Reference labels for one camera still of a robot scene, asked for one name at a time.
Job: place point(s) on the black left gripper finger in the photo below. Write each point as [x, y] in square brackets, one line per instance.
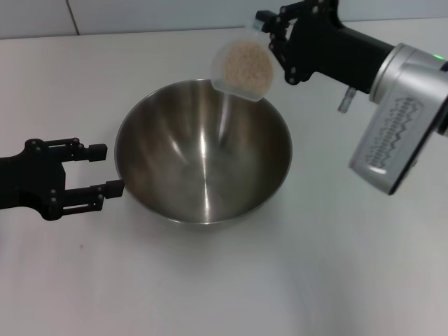
[113, 189]
[98, 152]

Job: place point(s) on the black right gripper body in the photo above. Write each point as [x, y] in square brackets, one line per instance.
[325, 42]

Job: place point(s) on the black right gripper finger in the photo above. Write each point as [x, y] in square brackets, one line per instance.
[266, 18]
[281, 49]

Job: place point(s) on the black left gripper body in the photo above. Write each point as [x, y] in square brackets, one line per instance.
[28, 178]

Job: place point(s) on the clear plastic measuring cup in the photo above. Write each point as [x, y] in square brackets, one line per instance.
[250, 35]

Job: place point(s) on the white rice grains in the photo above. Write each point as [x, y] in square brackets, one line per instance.
[248, 64]

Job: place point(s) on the stainless steel mixing bowl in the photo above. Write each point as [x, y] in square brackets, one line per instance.
[175, 157]

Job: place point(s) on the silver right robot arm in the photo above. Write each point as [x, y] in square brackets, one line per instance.
[413, 66]

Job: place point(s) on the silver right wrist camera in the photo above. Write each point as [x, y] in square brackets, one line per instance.
[388, 140]

